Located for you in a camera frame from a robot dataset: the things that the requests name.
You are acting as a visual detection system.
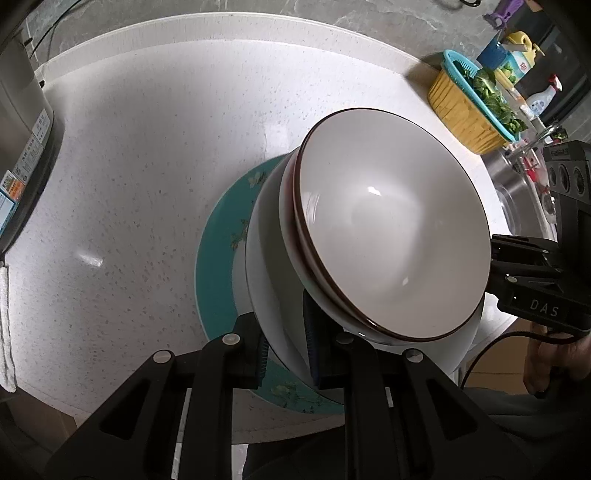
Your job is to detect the teal floral deep plate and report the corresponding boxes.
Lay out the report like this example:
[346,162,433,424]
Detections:
[194,154,347,414]

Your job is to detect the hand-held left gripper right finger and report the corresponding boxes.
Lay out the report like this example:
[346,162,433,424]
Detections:
[302,292,532,480]

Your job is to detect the white spray bottle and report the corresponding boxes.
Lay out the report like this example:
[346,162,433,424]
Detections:
[526,74,564,119]

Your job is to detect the purple peeler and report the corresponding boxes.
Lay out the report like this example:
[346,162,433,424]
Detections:
[483,0,526,25]

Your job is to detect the stainless steel sink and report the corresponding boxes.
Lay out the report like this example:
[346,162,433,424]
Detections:
[484,147,562,241]

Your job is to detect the teal plastic colander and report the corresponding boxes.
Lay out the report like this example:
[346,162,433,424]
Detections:
[442,49,530,142]

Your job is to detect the person's right hand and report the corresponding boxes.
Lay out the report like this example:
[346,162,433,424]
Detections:
[523,320,591,398]

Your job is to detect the small bowl with dark rim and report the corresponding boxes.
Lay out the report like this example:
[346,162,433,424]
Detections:
[278,148,444,345]

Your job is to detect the small white bowl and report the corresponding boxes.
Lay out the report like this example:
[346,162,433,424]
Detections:
[291,108,492,343]

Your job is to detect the large white bowl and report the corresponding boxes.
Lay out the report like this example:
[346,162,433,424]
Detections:
[244,148,486,394]

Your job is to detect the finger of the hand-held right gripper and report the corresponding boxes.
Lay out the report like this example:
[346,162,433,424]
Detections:
[488,253,563,298]
[490,233,559,254]

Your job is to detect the yellow plastic basin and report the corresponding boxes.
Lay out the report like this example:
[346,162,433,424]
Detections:
[427,69,509,156]

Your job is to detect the white towel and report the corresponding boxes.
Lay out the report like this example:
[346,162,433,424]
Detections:
[0,264,20,394]

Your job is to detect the chrome faucet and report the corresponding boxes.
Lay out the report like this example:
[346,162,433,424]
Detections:
[507,120,563,161]

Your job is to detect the blue cup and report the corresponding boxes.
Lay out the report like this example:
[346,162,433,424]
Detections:
[476,34,514,71]

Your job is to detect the yellow detergent bottle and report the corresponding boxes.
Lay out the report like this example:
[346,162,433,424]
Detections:
[496,31,546,89]

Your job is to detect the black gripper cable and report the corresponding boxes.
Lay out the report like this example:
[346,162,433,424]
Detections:
[456,329,580,389]

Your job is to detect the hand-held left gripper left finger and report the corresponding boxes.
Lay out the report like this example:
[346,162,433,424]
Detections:
[44,314,269,480]

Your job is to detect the silver rice cooker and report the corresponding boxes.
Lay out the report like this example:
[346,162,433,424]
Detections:
[0,0,64,254]

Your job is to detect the person's dark clothing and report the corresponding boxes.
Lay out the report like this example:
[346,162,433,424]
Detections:
[244,387,591,480]

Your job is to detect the green bok choy leaves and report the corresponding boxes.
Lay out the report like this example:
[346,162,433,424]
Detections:
[465,68,528,133]

